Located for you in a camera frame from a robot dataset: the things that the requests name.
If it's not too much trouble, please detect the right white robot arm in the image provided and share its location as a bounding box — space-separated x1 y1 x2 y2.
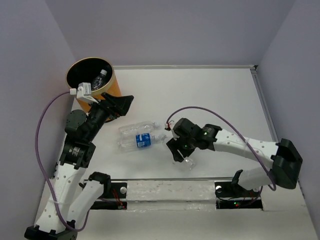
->
165 118 303 196

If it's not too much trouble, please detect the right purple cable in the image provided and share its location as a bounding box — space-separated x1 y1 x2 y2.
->
166 106 277 207

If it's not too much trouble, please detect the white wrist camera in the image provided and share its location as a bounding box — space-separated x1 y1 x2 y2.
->
164 120 179 139
69 82 100 104

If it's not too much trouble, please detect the clear bottle front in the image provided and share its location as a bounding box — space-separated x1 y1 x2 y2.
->
172 158 197 172

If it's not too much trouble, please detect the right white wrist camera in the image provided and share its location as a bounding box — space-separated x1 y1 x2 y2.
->
164 120 179 139

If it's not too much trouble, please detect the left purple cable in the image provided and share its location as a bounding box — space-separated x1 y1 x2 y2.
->
34 91 126 231

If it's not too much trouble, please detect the purple cable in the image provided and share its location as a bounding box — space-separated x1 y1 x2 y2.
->
166 106 277 207
34 91 126 231

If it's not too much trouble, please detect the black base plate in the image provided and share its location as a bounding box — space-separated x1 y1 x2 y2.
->
214 181 263 210
90 181 128 210

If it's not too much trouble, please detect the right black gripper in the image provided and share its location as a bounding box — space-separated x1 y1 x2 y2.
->
166 134 196 163

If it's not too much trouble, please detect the orange cylindrical bin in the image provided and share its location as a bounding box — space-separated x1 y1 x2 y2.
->
66 57 122 100

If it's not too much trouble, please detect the clear bottle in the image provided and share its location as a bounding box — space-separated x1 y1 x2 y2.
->
172 158 197 172
118 120 162 137
91 69 108 91

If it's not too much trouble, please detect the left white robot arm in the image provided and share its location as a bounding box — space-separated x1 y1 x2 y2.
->
24 93 134 240

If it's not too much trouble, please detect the blue label plastic bottle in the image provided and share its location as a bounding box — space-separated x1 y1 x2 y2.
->
117 133 167 152

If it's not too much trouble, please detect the white cardboard front panel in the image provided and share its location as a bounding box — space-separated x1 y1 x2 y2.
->
75 179 317 240

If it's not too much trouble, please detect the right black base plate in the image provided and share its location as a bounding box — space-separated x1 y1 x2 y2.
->
214 181 263 210

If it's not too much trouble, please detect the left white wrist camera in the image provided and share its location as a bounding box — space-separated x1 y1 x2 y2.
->
69 82 100 104

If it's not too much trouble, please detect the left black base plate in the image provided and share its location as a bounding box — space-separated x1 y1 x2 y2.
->
90 181 128 210

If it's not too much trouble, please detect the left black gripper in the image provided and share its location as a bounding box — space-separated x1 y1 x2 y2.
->
85 92 134 142

